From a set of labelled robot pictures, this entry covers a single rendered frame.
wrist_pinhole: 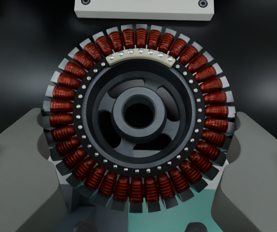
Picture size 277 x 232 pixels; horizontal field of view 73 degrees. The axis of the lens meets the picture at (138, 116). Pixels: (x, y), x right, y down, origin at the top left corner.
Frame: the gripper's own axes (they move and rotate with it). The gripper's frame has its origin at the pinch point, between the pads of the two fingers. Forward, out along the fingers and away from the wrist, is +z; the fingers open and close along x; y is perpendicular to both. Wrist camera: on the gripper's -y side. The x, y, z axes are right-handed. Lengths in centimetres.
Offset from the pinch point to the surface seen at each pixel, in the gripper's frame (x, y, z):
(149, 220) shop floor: 7, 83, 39
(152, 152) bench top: 1.7, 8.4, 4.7
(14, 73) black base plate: -13.4, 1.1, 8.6
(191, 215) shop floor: 28, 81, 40
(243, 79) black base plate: 11.1, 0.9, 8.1
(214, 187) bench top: 8.5, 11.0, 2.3
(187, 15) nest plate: 5.2, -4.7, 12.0
